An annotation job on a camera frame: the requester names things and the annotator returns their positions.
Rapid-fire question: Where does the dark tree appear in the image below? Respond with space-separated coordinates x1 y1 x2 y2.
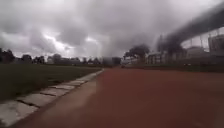
156 33 185 64
123 43 151 65

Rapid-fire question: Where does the red running track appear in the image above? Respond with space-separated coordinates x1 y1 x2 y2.
9 66 224 128

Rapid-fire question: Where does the pale building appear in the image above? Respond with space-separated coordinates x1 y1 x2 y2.
145 33 224 66

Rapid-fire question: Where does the grass field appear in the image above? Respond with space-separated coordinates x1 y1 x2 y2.
0 63 103 102

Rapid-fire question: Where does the grey concrete slab kerb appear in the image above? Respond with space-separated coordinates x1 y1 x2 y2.
0 68 106 128

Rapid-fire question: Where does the tall wire fence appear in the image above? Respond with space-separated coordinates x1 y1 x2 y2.
156 27 224 72

